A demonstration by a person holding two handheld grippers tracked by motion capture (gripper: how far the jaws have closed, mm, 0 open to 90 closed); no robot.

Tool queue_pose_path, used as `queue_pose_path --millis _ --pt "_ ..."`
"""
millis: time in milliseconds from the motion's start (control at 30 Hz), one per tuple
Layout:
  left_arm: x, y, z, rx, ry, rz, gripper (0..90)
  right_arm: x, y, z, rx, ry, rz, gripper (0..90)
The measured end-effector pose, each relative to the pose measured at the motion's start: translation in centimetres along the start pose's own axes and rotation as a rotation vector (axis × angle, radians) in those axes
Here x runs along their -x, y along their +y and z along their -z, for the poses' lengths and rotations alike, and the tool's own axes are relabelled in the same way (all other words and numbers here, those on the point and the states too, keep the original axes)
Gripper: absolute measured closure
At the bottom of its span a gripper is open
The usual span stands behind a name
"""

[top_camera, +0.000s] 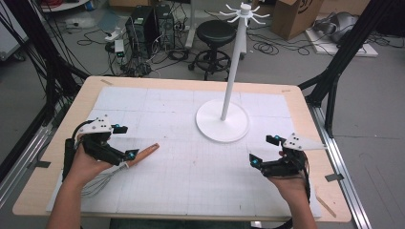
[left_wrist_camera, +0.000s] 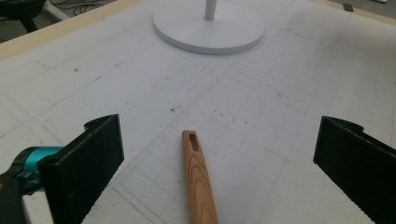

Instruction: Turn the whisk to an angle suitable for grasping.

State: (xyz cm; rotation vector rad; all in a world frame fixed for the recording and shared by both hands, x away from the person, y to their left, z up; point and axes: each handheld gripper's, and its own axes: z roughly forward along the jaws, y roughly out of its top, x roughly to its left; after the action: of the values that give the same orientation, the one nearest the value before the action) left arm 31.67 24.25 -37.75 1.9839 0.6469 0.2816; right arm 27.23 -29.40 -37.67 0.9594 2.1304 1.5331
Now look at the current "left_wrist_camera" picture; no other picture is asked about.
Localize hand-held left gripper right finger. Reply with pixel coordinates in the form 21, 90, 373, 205
313, 115, 396, 224

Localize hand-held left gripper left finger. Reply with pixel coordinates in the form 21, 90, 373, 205
36, 113, 125, 224

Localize wooden handle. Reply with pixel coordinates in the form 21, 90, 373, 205
181, 129, 219, 224

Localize black chair base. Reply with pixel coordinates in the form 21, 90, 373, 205
0, 0, 48, 34

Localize white round lamp stand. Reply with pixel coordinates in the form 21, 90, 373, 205
152, 0, 265, 56

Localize black floor cables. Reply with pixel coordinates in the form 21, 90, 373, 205
49, 0, 117, 17

